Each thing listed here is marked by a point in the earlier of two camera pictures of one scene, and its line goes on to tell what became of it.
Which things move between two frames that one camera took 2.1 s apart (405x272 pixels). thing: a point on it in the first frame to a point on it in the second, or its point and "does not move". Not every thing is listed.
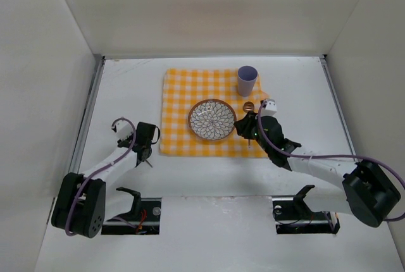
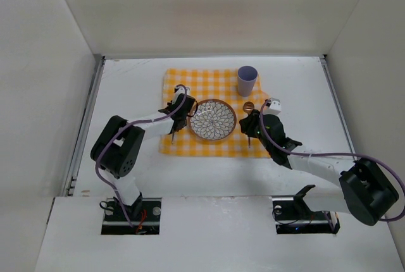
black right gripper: (247, 125) does not move
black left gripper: (143, 153) to (176, 123)
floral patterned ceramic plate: (212, 119) does not move
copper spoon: (249, 107) does not move
